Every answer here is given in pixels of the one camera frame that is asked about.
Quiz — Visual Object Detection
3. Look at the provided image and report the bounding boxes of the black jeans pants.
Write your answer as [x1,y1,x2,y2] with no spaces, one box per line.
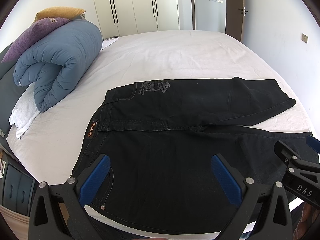
[73,77,318,235]

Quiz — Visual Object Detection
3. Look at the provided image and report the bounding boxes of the dark bedside cabinet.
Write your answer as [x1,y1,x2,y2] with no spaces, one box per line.
[1,153,35,216]

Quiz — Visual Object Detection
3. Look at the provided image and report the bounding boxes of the white bed sheet mattress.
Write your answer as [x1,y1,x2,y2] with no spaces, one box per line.
[7,30,309,239]

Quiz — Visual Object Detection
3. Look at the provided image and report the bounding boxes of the white pillow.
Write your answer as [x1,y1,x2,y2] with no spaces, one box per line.
[9,83,40,139]

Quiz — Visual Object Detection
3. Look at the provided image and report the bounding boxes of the blue rolled duvet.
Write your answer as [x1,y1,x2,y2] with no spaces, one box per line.
[13,20,103,112]

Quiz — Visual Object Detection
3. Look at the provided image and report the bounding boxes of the brown wooden door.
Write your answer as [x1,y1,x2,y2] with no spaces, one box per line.
[225,0,247,42]

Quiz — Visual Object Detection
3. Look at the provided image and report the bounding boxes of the purple pillow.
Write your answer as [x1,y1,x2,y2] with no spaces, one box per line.
[1,17,69,63]

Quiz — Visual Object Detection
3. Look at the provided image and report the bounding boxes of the mustard yellow pillow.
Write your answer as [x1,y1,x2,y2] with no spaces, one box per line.
[34,7,86,22]

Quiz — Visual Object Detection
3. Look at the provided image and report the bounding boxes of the cream wardrobe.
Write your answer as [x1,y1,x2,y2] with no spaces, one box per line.
[94,0,180,39]

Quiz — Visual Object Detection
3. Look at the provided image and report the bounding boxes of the wall switch plate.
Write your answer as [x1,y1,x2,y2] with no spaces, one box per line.
[302,34,308,43]

